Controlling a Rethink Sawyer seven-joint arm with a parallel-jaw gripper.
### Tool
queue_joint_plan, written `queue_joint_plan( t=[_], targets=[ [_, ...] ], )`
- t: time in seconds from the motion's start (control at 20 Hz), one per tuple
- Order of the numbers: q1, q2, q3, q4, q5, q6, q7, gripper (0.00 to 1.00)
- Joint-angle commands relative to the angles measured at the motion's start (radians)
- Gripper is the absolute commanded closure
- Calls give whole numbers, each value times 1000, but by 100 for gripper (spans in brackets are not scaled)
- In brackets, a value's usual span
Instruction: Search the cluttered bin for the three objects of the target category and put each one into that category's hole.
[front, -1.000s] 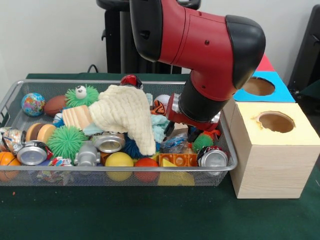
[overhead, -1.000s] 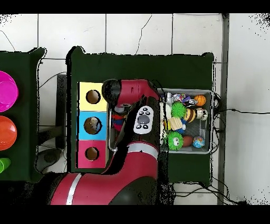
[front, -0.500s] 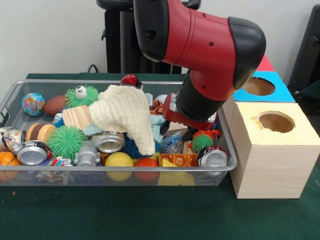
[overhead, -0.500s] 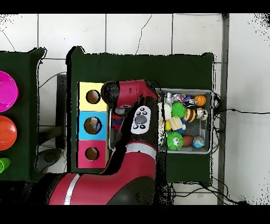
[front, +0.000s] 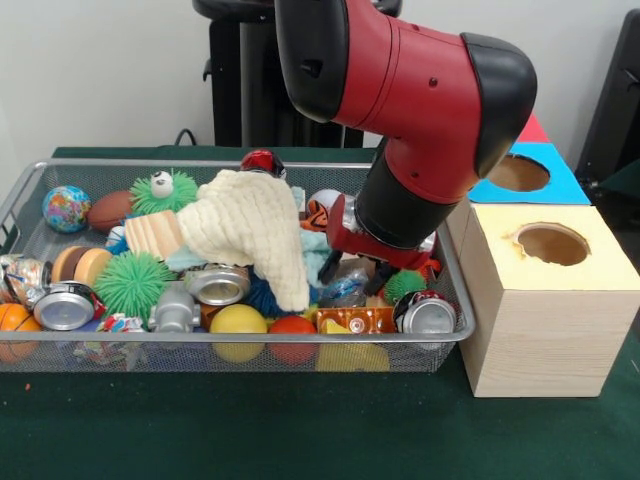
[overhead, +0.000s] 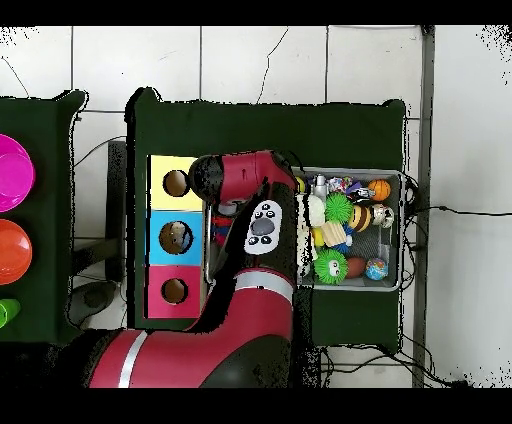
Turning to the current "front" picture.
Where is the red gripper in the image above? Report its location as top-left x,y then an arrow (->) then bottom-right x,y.
320,195 -> 441,296

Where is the mint green cloth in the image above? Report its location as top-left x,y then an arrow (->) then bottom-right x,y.
165,185 -> 336,289

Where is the bag of coloured spiky balls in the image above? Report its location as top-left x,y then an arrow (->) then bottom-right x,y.
320,255 -> 441,308

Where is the cream knitted cloth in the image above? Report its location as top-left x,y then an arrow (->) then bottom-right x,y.
177,168 -> 313,311

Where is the wooden box with three holes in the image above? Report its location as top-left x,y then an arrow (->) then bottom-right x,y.
445,112 -> 640,399

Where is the clear mesh bin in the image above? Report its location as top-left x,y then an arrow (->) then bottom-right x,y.
0,158 -> 476,374

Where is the red orange ball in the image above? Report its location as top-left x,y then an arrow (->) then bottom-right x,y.
270,315 -> 319,364

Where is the yellow ball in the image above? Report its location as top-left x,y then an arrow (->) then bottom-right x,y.
210,304 -> 269,363

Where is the crushed printed can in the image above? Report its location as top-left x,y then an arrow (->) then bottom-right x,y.
183,262 -> 251,306

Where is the green spiky ball with eyes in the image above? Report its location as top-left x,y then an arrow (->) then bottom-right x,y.
130,168 -> 198,216

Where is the plain green spiky ball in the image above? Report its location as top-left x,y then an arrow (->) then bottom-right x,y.
95,250 -> 176,326

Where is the small globe ball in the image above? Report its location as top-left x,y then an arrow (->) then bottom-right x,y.
41,185 -> 91,234

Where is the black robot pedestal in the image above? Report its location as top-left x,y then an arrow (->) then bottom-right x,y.
193,0 -> 401,149

